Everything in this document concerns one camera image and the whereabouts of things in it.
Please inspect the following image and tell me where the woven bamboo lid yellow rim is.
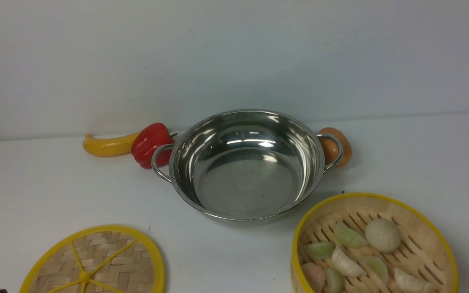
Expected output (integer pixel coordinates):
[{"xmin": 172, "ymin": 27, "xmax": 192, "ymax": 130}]
[{"xmin": 19, "ymin": 225, "xmax": 167, "ymax": 293}]

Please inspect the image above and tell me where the bamboo steamer basket yellow rim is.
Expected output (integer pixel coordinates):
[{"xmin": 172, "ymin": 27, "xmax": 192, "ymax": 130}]
[{"xmin": 290, "ymin": 192, "xmax": 459, "ymax": 293}]

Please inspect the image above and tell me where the stainless steel pot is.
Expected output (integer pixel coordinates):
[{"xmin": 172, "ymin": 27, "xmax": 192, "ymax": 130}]
[{"xmin": 151, "ymin": 109, "xmax": 344, "ymax": 221}]

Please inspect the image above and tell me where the red plastic bell pepper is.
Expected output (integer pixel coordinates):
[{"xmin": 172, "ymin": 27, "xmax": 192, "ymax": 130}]
[{"xmin": 131, "ymin": 122, "xmax": 175, "ymax": 169}]

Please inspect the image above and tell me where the brown plastic potato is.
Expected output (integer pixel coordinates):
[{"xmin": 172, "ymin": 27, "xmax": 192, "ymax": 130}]
[{"xmin": 318, "ymin": 127, "xmax": 353, "ymax": 168}]

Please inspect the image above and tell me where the yellow plastic banana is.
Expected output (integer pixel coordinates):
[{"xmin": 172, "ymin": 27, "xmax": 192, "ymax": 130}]
[{"xmin": 82, "ymin": 132, "xmax": 140, "ymax": 157}]

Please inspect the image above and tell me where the green dumpling left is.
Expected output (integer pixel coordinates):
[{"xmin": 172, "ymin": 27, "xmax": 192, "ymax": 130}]
[{"xmin": 302, "ymin": 241, "xmax": 335, "ymax": 261}]

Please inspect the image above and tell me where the green dumpling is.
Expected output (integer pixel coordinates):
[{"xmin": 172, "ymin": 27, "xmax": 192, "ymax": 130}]
[
  {"xmin": 324, "ymin": 268, "xmax": 344, "ymax": 293},
  {"xmin": 333, "ymin": 221, "xmax": 369, "ymax": 249},
  {"xmin": 302, "ymin": 241, "xmax": 335, "ymax": 261},
  {"xmin": 361, "ymin": 256, "xmax": 389, "ymax": 285}
]

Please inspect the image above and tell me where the green dumpling upper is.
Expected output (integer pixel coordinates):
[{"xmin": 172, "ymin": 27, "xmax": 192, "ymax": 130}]
[{"xmin": 333, "ymin": 221, "xmax": 369, "ymax": 249}]

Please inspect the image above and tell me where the pink dumpling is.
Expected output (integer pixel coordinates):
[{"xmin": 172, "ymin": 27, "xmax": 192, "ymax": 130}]
[{"xmin": 301, "ymin": 262, "xmax": 326, "ymax": 293}]

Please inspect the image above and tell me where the white dumpling centre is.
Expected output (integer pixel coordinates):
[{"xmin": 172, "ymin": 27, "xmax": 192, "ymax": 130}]
[{"xmin": 331, "ymin": 245, "xmax": 366, "ymax": 278}]

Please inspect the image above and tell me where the white dumpling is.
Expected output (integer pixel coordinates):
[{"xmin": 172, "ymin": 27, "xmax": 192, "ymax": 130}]
[
  {"xmin": 331, "ymin": 245, "xmax": 366, "ymax": 278},
  {"xmin": 393, "ymin": 268, "xmax": 437, "ymax": 293}
]

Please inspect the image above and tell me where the green dumpling lower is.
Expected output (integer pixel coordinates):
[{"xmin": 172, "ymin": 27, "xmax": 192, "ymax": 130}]
[{"xmin": 324, "ymin": 268, "xmax": 344, "ymax": 293}]

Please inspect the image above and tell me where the white round bun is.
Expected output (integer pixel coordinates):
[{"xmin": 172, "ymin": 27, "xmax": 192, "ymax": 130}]
[{"xmin": 365, "ymin": 218, "xmax": 401, "ymax": 253}]

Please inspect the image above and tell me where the green dumpling centre right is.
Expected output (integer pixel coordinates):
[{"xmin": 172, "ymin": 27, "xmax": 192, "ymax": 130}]
[{"xmin": 361, "ymin": 256, "xmax": 389, "ymax": 285}]

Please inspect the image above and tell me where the white dumpling right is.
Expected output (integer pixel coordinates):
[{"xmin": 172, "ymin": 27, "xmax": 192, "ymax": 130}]
[{"xmin": 393, "ymin": 268, "xmax": 437, "ymax": 293}]

